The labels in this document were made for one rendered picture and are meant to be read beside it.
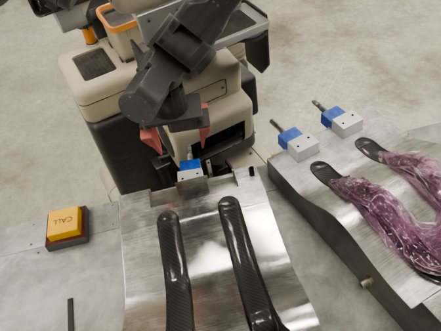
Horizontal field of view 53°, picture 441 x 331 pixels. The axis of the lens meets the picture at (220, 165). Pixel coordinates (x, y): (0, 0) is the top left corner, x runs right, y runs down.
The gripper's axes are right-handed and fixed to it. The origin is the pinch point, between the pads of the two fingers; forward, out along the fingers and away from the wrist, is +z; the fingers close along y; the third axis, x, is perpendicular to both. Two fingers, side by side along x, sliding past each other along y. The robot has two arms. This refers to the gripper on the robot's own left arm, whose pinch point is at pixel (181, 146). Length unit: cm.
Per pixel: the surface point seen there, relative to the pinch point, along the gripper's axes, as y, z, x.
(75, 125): -70, 92, 127
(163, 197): -5.0, 6.5, -6.1
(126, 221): -11.0, 4.0, -12.3
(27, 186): -89, 93, 87
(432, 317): 31.3, 2.5, -37.2
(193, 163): 1.1, 8.7, 3.4
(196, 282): 0.4, 4.5, -25.7
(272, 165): 16.5, 7.5, -1.6
